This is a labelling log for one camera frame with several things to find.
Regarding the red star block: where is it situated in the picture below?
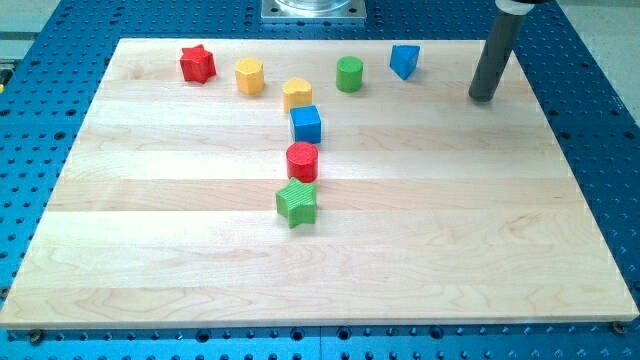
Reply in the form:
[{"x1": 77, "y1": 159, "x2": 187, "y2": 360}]
[{"x1": 179, "y1": 44, "x2": 217, "y2": 84}]

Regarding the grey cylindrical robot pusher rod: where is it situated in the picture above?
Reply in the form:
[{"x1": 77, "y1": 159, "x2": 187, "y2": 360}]
[{"x1": 468, "y1": 0, "x2": 536, "y2": 102}]

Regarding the red cylinder block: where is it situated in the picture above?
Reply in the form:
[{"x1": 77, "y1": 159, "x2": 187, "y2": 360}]
[{"x1": 286, "y1": 142, "x2": 319, "y2": 183}]

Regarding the light wooden board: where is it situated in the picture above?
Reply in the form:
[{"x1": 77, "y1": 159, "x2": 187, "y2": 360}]
[{"x1": 1, "y1": 39, "x2": 638, "y2": 330}]

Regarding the blue perforated metal table plate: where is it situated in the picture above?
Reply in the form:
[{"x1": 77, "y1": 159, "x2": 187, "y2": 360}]
[{"x1": 1, "y1": 0, "x2": 639, "y2": 359}]

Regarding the yellow hexagon block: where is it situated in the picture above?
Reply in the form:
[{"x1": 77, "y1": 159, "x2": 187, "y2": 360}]
[{"x1": 234, "y1": 57, "x2": 265, "y2": 95}]

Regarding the green star block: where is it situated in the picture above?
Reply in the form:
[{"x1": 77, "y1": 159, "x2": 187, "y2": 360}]
[{"x1": 275, "y1": 177, "x2": 317, "y2": 228}]

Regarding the blue triangle block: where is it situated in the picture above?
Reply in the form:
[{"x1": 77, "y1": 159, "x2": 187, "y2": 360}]
[{"x1": 389, "y1": 44, "x2": 420, "y2": 80}]

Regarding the green cylinder block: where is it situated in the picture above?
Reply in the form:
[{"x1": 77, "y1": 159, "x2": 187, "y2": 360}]
[{"x1": 336, "y1": 56, "x2": 364, "y2": 93}]

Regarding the yellow heart block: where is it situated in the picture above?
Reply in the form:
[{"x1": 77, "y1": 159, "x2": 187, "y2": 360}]
[{"x1": 282, "y1": 77, "x2": 313, "y2": 113}]

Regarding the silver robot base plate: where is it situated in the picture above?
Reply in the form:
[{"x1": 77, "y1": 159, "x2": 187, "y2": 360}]
[{"x1": 261, "y1": 0, "x2": 367, "y2": 21}]

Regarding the blue cube block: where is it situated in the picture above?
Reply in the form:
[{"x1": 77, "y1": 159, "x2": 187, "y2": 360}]
[{"x1": 289, "y1": 105, "x2": 322, "y2": 144}]

